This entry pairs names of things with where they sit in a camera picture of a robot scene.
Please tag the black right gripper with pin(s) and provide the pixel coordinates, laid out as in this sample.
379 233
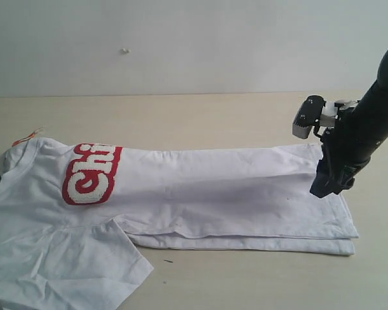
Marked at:
342 160

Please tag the white t-shirt red lettering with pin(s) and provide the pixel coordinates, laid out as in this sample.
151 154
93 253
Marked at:
73 216

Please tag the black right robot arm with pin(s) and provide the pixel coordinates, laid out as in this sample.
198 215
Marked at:
368 122

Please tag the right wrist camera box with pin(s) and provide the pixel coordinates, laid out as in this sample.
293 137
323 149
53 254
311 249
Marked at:
316 113

